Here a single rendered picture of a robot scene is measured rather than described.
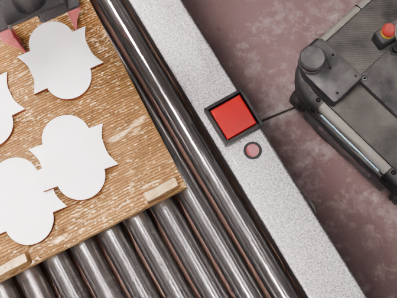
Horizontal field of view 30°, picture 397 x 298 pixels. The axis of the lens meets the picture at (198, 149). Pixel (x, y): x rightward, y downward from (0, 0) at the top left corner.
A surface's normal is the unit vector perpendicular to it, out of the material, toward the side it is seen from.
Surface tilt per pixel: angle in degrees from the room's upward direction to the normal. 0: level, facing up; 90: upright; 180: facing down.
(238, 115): 0
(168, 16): 0
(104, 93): 0
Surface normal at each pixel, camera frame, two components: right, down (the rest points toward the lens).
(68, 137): 0.07, -0.30
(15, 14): -0.15, -0.51
